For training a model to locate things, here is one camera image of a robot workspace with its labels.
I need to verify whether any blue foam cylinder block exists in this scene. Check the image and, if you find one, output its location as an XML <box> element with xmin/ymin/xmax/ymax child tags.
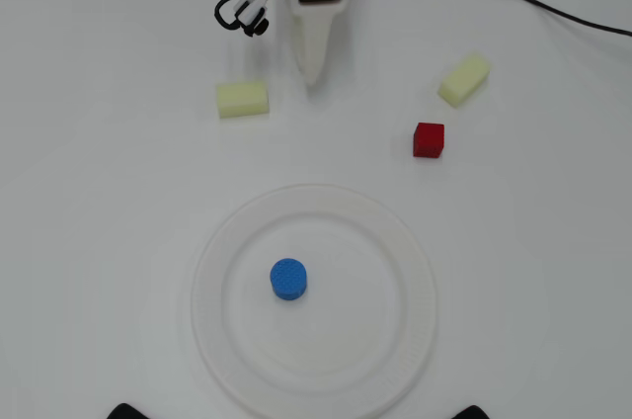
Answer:
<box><xmin>269</xmin><ymin>257</ymin><xmax>308</xmax><ymax>301</ymax></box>

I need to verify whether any pale yellow foam block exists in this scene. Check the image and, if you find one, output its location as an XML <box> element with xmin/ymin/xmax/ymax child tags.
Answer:
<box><xmin>437</xmin><ymin>51</ymin><xmax>493</xmax><ymax>109</ymax></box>
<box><xmin>215</xmin><ymin>81</ymin><xmax>272</xmax><ymax>120</ymax></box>

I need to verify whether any red cube block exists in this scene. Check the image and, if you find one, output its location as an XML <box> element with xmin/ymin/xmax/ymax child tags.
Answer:
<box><xmin>412</xmin><ymin>121</ymin><xmax>445</xmax><ymax>159</ymax></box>

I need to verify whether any white paper plate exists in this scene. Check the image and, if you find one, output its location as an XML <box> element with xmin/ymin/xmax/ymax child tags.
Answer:
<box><xmin>190</xmin><ymin>183</ymin><xmax>439</xmax><ymax>419</ymax></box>

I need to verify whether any black stand foot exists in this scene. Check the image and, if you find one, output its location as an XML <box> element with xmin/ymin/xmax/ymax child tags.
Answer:
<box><xmin>451</xmin><ymin>403</ymin><xmax>500</xmax><ymax>419</ymax></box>
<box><xmin>106</xmin><ymin>402</ymin><xmax>154</xmax><ymax>419</ymax></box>

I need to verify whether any white wrist camera black lens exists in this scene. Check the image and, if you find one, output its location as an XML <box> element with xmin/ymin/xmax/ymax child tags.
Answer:
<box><xmin>234</xmin><ymin>0</ymin><xmax>271</xmax><ymax>38</ymax></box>

